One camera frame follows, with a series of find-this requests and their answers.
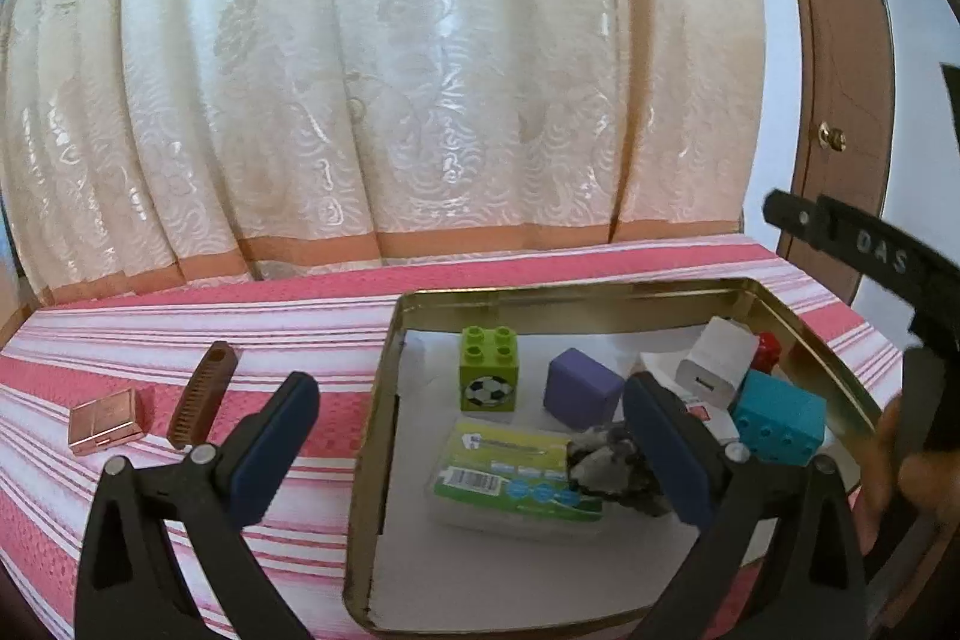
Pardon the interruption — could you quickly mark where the purple block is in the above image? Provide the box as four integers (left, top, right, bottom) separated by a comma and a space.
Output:
544, 347, 627, 431

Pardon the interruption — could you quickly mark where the brown wooden door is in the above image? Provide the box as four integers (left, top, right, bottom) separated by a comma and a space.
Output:
761, 0, 893, 304

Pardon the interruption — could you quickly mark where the wide cream patterned curtain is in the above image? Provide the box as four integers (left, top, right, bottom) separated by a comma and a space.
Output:
0, 0, 766, 311

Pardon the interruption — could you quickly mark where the clear packet green label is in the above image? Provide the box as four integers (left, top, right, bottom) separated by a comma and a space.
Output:
427, 419, 608, 532

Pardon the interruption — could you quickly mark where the brown comb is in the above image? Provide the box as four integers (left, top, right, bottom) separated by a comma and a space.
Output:
166, 344, 239, 450

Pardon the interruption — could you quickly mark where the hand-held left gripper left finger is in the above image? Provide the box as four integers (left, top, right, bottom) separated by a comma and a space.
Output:
71, 372, 322, 640

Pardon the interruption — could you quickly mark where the teal building block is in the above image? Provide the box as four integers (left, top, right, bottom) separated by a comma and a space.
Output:
731, 370, 827, 465

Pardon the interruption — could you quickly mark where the rose gold box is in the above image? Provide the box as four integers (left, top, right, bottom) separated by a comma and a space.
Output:
69, 387, 145, 457

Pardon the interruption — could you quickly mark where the person's right hand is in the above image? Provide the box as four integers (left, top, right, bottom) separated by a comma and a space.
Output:
857, 398, 960, 511

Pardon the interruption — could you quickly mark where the green building block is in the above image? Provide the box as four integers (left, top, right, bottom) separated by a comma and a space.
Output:
459, 325, 518, 414

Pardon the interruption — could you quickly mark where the gold tin box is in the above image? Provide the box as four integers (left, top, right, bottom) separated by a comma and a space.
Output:
341, 276, 882, 637

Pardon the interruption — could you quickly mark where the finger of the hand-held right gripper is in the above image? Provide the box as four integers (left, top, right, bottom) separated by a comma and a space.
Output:
763, 190, 824, 246

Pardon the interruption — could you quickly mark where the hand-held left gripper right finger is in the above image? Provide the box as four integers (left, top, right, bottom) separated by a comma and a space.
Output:
622, 371, 875, 640

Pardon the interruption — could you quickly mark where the red block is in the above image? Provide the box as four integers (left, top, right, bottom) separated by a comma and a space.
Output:
752, 331, 785, 375

